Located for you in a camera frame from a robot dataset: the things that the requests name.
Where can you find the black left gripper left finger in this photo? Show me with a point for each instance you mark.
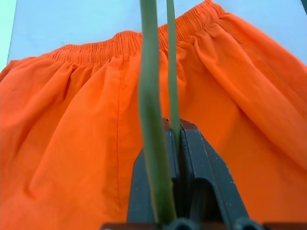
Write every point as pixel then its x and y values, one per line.
pixel 139 191

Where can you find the orange shorts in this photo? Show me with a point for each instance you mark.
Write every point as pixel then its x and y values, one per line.
pixel 72 119

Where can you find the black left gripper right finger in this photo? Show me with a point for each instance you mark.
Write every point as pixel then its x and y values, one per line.
pixel 204 167

